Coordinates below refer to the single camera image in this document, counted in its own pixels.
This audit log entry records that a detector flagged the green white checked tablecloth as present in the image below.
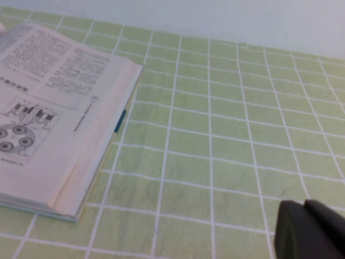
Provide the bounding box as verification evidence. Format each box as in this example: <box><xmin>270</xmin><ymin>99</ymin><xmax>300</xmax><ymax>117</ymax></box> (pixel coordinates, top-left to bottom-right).
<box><xmin>0</xmin><ymin>5</ymin><xmax>345</xmax><ymax>259</ymax></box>

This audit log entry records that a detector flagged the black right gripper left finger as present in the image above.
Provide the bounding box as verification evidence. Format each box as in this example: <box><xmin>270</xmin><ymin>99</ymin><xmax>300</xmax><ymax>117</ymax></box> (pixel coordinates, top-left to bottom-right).
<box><xmin>274</xmin><ymin>199</ymin><xmax>345</xmax><ymax>259</ymax></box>

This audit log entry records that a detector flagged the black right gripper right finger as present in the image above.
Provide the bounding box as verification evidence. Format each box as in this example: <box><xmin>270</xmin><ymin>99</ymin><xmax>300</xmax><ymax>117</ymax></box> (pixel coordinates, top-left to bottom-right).
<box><xmin>303</xmin><ymin>199</ymin><xmax>345</xmax><ymax>242</ymax></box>

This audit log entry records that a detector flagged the book with diagrams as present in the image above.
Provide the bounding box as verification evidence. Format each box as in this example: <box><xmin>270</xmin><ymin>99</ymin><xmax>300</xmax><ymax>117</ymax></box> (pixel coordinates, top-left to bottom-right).
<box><xmin>0</xmin><ymin>23</ymin><xmax>145</xmax><ymax>223</ymax></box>

